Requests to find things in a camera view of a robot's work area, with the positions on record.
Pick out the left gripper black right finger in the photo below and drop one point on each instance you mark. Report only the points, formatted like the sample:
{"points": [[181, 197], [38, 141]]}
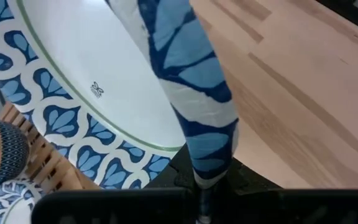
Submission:
{"points": [[291, 207]]}

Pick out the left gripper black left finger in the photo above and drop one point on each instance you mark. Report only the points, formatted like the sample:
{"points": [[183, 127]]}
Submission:
{"points": [[120, 207]]}

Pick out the slatted wooden shelf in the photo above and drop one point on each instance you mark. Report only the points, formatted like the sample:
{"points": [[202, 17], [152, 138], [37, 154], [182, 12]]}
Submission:
{"points": [[51, 168]]}

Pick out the navy patterned ceramic bowl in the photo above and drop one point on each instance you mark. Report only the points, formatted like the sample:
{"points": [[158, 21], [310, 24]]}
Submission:
{"points": [[12, 152]]}

